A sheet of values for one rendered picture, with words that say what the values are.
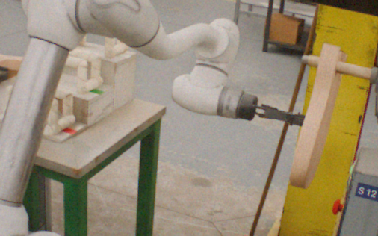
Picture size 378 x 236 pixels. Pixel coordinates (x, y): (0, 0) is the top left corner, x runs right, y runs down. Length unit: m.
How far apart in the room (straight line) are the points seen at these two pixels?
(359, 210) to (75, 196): 0.77
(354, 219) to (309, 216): 1.44
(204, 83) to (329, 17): 0.94
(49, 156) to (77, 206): 0.16
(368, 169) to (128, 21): 0.62
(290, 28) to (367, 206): 5.22
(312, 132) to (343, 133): 1.12
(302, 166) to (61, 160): 0.65
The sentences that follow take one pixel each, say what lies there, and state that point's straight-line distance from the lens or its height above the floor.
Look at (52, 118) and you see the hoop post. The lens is 1.71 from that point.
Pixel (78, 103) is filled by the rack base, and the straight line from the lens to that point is 1.81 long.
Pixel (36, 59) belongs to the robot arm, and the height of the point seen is 1.28.
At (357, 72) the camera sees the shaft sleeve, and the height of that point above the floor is 1.25.
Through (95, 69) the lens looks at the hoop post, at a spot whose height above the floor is 1.09.
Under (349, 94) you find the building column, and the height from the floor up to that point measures 0.91.
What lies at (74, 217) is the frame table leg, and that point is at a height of 0.76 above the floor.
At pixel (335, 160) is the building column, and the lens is 2.65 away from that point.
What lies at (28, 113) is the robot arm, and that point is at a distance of 1.28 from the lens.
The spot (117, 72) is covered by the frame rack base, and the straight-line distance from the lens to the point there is 1.91.
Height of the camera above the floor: 1.67
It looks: 20 degrees down
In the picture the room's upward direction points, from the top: 7 degrees clockwise
